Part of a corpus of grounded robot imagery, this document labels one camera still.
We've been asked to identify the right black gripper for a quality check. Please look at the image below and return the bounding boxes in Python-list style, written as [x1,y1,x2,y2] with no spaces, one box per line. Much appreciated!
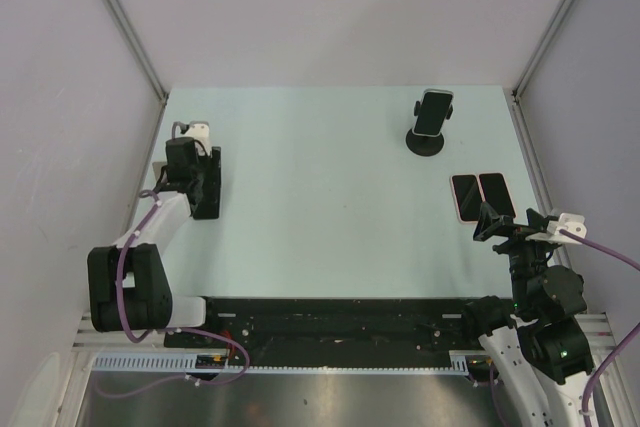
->
[472,200,561,314]

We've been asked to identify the black phone stand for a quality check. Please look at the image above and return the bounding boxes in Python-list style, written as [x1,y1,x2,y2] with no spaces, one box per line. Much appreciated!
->
[192,147,222,220]

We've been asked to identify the pink phone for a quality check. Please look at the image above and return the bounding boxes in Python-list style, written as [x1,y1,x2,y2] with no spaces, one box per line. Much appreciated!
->
[479,173,516,217]
[451,174,483,223]

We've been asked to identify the white silver phone stand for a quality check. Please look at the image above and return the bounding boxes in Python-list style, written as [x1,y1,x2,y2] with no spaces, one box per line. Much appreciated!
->
[152,161,168,186]

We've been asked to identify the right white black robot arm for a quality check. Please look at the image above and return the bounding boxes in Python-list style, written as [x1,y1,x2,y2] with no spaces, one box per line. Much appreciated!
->
[461,202,598,426]

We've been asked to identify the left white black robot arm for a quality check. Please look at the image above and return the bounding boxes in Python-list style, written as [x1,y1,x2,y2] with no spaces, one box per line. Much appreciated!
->
[87,135,221,347]

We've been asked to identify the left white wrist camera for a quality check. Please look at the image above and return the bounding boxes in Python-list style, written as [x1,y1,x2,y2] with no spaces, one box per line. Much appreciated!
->
[171,121,210,145]

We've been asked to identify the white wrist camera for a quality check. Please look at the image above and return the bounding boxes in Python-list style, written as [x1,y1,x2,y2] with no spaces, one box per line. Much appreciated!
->
[171,121,210,145]
[526,213,587,244]

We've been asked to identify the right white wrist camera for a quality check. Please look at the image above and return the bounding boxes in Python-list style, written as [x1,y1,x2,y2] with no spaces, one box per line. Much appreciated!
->
[526,213,587,244]

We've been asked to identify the black round-base phone mount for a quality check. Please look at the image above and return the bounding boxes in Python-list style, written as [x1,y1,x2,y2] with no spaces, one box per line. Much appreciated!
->
[405,125,445,157]

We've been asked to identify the white phone in car mount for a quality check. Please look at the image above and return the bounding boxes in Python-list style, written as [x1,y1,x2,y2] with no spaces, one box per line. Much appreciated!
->
[412,89,454,137]

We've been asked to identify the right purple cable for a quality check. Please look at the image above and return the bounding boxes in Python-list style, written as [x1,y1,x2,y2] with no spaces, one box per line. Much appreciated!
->
[487,229,640,427]

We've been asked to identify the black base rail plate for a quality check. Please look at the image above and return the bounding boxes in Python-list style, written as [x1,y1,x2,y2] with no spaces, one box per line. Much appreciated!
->
[160,298,481,369]

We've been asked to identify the white slotted cable duct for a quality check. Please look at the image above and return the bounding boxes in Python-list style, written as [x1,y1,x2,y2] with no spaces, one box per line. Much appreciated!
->
[94,350,501,376]

